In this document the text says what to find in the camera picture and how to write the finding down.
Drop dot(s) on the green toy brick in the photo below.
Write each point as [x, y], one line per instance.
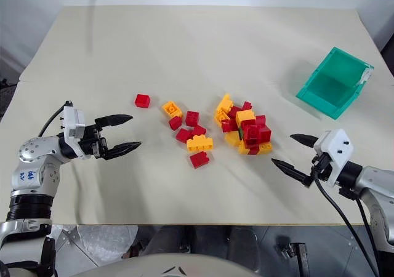
[240, 134]

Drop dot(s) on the yellow square block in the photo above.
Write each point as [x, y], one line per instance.
[245, 116]
[171, 108]
[232, 139]
[221, 117]
[266, 147]
[243, 149]

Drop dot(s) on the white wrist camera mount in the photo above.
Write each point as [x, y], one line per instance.
[335, 147]
[73, 121]

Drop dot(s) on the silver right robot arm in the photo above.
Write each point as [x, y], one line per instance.
[376, 178]

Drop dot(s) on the lone red brick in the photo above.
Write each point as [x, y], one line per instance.
[142, 100]

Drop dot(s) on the black metal stand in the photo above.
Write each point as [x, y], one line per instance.
[297, 255]

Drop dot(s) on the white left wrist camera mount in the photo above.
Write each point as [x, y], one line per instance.
[73, 121]

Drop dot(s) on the cream robot torso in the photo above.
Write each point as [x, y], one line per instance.
[147, 266]

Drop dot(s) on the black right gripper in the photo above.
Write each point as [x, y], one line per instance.
[321, 163]

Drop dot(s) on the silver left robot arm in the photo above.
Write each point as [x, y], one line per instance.
[30, 150]

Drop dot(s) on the teal plastic bin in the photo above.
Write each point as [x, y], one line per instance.
[331, 87]

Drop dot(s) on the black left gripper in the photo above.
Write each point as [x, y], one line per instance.
[92, 141]

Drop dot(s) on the red small block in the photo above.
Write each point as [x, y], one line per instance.
[175, 123]
[183, 135]
[266, 134]
[260, 120]
[247, 106]
[199, 131]
[234, 111]
[254, 150]
[229, 125]

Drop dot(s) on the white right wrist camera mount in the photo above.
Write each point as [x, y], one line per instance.
[335, 147]

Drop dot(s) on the red studded block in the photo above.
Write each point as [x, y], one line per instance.
[192, 118]
[250, 133]
[199, 159]

